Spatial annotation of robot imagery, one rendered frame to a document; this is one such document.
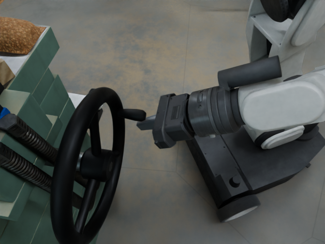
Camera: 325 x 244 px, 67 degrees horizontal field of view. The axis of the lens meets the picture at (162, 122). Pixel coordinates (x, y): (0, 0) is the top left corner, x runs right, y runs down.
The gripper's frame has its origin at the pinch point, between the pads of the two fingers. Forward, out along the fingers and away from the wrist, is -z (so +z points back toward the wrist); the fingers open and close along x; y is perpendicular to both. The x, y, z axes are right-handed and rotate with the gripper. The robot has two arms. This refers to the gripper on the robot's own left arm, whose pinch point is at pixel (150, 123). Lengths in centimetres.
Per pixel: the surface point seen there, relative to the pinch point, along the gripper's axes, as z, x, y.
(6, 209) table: -10.7, -22.9, 14.1
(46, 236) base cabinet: -35.3, -22.5, -11.3
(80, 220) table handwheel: -6.2, -21.4, 4.3
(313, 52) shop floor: 42, 135, -115
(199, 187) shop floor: -24, 17, -79
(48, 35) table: -17.2, 12.8, 20.8
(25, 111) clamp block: -6.1, -10.8, 20.8
